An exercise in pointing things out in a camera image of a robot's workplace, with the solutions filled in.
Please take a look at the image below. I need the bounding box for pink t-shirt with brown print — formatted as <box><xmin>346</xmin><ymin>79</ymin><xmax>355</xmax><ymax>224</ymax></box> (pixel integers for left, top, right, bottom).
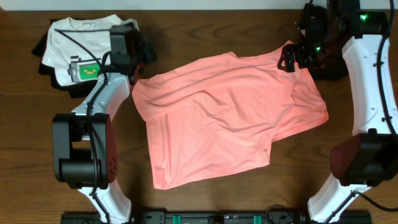
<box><xmin>132</xmin><ymin>49</ymin><xmax>328</xmax><ymax>190</ymax></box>

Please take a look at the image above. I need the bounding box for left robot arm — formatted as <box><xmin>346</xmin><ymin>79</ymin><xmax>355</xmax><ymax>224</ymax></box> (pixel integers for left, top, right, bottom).
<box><xmin>52</xmin><ymin>23</ymin><xmax>144</xmax><ymax>223</ymax></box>

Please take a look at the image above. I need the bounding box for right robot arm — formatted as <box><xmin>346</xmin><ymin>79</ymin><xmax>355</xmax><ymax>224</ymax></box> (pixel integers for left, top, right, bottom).
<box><xmin>277</xmin><ymin>1</ymin><xmax>397</xmax><ymax>223</ymax></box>

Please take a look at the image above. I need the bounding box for black folded garment under white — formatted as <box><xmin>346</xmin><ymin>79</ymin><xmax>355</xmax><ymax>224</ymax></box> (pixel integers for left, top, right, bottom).
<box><xmin>31</xmin><ymin>17</ymin><xmax>158</xmax><ymax>99</ymax></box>

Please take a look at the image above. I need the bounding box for black crumpled garment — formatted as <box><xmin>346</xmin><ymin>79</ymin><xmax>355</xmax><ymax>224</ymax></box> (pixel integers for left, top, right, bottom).
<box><xmin>302</xmin><ymin>1</ymin><xmax>348</xmax><ymax>80</ymax></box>

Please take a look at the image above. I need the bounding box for white t-shirt with pixel camera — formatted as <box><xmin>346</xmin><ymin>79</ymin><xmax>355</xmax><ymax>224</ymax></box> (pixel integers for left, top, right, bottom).
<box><xmin>42</xmin><ymin>14</ymin><xmax>138</xmax><ymax>87</ymax></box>

